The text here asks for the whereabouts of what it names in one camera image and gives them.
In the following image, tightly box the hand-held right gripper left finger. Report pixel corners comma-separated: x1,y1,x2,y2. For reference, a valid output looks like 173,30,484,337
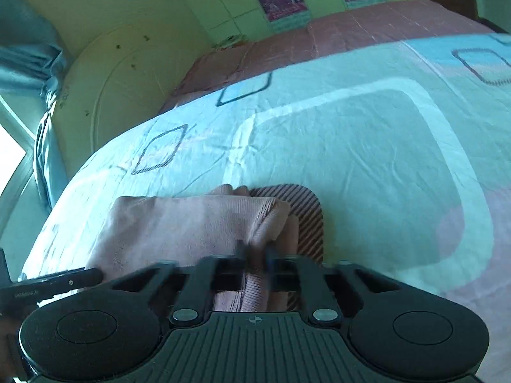
102,241,256,326

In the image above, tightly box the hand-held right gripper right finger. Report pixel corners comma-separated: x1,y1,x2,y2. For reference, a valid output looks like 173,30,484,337
263,247,404,326

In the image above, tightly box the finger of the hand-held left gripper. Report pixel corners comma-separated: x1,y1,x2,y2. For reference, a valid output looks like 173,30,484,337
24,267,103,300

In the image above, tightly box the pink knit sweater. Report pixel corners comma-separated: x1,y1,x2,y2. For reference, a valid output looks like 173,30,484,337
78,184,300,314

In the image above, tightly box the patterned light bed sheet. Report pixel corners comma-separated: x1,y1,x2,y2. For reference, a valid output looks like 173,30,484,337
22,34,511,383

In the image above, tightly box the white curved headboard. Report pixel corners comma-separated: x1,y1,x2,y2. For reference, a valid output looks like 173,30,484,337
52,22,212,176

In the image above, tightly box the stack of books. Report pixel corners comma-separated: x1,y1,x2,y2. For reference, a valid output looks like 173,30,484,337
213,36,244,49

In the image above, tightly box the pink quilted bedspread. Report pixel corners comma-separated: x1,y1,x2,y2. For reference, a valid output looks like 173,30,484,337
157,0,500,114

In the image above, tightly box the blue curtain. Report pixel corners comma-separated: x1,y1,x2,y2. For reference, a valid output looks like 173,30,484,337
0,0,68,208

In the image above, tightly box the pale green wardrobe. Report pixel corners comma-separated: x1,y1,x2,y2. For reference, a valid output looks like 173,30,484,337
168,0,424,49

